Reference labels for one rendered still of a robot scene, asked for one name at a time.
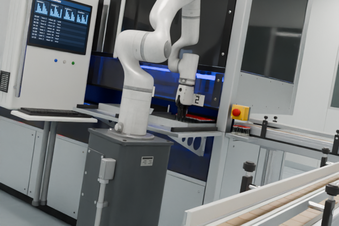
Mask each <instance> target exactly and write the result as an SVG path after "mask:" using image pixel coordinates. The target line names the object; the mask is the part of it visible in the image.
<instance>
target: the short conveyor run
mask: <svg viewBox="0 0 339 226"><path fill-rule="evenodd" d="M264 118H265V120H261V119H256V118H251V117H250V118H249V120H248V122H253V123H258V124H262V126H260V125H255V124H250V123H236V124H235V125H241V126H246V127H250V135H249V136H252V137H257V141H253V142H247V143H252V144H256V145H260V146H264V147H268V148H272V149H277V150H281V151H285V152H289V153H293V154H297V155H302V156H306V157H310V158H314V159H318V160H321V158H322V157H323V153H322V152H321V151H322V148H324V147H326V148H329V149H330V153H329V154H327V161H328V162H332V163H336V162H339V130H336V133H337V134H332V133H327V132H322V131H316V130H311V129H306V128H301V127H296V126H291V125H286V124H281V123H277V121H276V119H277V116H274V117H273V118H274V120H273V121H272V122H271V121H267V120H266V119H268V116H264ZM267 125H268V126H272V127H271V128H269V127H267ZM276 128H282V129H287V130H292V131H297V132H301V133H306V134H311V135H316V136H321V137H326V138H330V139H334V141H331V140H326V139H322V138H317V137H312V136H307V135H303V134H298V133H293V132H288V131H284V130H279V129H276ZM233 139H234V138H233ZM235 140H238V139H235ZM239 141H242V140H239ZM243 142H246V141H243Z"/></svg>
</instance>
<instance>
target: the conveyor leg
mask: <svg viewBox="0 0 339 226"><path fill-rule="evenodd" d="M260 148H264V149H266V154H265V160H264V166H263V171H262V177H261V183H260V186H261V187H262V186H265V185H268V184H270V183H271V177H272V171H273V165H274V159H275V154H276V151H280V150H277V149H272V148H268V147H264V146H260Z"/></svg>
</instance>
